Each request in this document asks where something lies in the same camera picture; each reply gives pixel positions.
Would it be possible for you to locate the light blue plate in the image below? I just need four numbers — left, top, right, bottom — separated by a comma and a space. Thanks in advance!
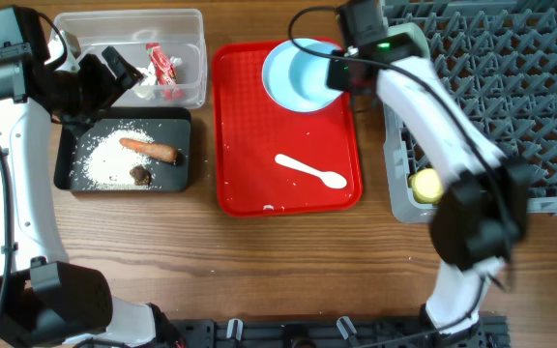
262, 41, 343, 113

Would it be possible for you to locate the white rice pile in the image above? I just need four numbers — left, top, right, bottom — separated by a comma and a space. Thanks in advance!
70, 120, 158, 190

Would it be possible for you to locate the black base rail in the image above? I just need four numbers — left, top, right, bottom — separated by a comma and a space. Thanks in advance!
172, 316, 512, 348

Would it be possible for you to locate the red plastic tray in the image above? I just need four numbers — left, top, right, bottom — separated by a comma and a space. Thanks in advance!
212, 41, 363, 218

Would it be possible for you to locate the clear plastic storage box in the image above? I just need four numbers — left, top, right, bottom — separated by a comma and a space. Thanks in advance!
54, 9, 207, 109

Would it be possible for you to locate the brown food lump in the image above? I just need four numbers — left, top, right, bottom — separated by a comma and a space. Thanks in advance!
130, 165, 152, 186

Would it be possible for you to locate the grey dishwasher rack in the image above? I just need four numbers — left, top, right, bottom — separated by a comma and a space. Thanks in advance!
383, 0, 557, 216

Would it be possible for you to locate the white plastic spoon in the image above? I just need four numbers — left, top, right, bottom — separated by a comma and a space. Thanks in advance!
275, 154, 347, 189

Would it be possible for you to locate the mint green bowl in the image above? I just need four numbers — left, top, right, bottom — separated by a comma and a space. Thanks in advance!
387, 22, 430, 59

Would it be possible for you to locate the white tissue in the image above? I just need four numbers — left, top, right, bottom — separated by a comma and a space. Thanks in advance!
132, 63, 184, 101

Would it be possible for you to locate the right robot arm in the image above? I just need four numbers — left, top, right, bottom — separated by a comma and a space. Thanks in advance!
333, 1, 532, 336

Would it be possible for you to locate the light blue bowl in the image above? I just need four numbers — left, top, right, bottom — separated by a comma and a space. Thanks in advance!
288, 50, 340, 103

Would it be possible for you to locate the yellow plastic cup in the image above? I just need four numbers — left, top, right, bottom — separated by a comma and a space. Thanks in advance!
408, 168, 444, 205

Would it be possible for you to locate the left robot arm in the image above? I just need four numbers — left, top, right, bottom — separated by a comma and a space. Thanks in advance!
0, 6, 179, 347

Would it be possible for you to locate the black waste tray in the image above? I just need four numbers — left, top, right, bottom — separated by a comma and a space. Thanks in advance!
53, 107, 191, 192

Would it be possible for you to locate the red snack wrapper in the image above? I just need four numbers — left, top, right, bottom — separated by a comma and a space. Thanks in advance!
146, 43, 185, 100

